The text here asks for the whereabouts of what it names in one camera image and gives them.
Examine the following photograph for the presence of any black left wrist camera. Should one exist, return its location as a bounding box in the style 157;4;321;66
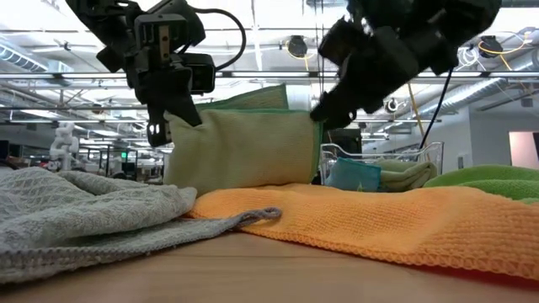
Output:
180;52;216;94

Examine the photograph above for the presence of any silver ventilation duct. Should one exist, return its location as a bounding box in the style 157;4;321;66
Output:
0;44;48;73
420;77;539;117

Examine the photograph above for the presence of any clear plastic bin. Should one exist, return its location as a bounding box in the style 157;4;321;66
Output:
318;141;446;193

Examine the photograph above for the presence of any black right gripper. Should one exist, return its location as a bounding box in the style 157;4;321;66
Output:
310;19;422;130

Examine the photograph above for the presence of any sage green microfiber towel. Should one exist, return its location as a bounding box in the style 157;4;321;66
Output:
374;158;439;193
163;82;325;197

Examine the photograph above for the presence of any pink door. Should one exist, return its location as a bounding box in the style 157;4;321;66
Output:
508;130;539;169

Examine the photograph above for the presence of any white distant robot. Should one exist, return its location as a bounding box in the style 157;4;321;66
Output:
48;121;81;172

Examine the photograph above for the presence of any blue microfiber towel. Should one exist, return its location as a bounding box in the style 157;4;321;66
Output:
324;157;382;193

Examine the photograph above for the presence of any white square column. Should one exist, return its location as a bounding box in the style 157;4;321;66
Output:
288;83;313;111

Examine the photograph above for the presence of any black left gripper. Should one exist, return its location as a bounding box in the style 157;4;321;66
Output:
97;14;203;148

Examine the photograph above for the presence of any black wall screen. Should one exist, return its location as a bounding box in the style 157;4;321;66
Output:
326;128;363;159

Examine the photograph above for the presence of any grey microfiber towel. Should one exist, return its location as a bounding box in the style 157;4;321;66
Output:
0;166;283;285

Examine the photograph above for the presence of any lime green microfiber towel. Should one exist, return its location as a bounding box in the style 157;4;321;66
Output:
423;163;539;206

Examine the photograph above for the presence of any orange microfiber towel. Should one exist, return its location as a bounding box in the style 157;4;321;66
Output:
184;183;539;282

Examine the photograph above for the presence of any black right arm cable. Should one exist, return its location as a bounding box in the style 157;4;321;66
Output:
419;66;455;151

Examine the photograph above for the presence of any black ceiling cable reel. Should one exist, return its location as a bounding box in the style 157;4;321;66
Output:
288;35;308;59
478;35;504;55

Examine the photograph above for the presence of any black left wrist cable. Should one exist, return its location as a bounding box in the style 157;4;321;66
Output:
191;7;248;73

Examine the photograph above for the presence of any long ceiling light rail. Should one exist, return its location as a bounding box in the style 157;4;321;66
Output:
0;70;539;81

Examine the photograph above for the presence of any yellow floor cable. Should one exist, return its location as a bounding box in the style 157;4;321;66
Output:
406;82;429;151

